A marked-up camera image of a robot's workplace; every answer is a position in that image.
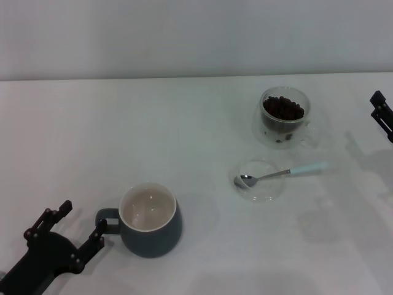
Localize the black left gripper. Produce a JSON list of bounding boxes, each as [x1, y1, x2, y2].
[[0, 200, 109, 295]]

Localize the dark grey ceramic mug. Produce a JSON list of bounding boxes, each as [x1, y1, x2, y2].
[[95, 183, 183, 259]]

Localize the brown coffee beans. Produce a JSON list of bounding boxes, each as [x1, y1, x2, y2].
[[262, 95, 306, 130]]

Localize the blue-handled metal spoon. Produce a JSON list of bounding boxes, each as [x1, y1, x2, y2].
[[233, 162, 329, 189]]

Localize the double-walled glass cup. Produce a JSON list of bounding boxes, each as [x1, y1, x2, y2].
[[251, 87, 322, 151]]

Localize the clear glass saucer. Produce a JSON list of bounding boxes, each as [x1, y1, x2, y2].
[[228, 157, 286, 203]]

